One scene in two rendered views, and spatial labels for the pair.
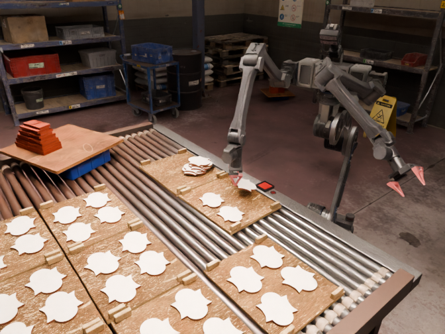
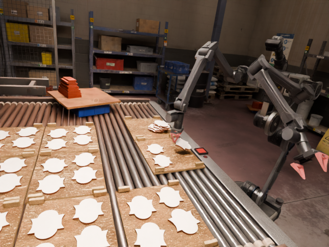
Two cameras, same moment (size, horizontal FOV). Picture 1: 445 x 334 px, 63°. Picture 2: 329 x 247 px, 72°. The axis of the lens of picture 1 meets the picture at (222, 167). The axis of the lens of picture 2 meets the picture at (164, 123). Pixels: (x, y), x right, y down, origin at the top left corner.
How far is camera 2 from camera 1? 53 cm
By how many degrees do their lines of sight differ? 16
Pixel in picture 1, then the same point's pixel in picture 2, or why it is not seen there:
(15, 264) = (6, 151)
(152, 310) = (59, 205)
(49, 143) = (73, 91)
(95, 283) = (39, 176)
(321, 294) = (196, 240)
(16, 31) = (104, 43)
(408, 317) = not seen: outside the picture
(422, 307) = not seen: outside the picture
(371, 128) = (286, 114)
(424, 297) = not seen: outside the picture
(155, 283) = (76, 188)
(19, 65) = (101, 62)
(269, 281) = (159, 214)
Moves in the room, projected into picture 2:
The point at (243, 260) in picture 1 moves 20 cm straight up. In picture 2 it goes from (150, 193) to (153, 159)
